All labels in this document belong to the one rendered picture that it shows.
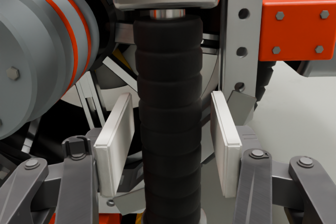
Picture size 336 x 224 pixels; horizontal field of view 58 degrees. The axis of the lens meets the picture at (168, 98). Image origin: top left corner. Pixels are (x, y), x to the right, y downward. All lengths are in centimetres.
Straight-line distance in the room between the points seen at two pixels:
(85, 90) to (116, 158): 37
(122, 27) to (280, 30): 23
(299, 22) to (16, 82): 30
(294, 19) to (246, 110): 12
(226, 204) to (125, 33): 106
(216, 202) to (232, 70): 107
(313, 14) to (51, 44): 28
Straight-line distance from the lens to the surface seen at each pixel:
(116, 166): 16
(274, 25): 38
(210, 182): 152
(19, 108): 27
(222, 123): 16
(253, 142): 16
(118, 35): 48
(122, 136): 17
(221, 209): 138
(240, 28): 38
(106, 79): 67
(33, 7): 30
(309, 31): 40
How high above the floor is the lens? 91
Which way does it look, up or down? 22 degrees down
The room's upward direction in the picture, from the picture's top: 2 degrees counter-clockwise
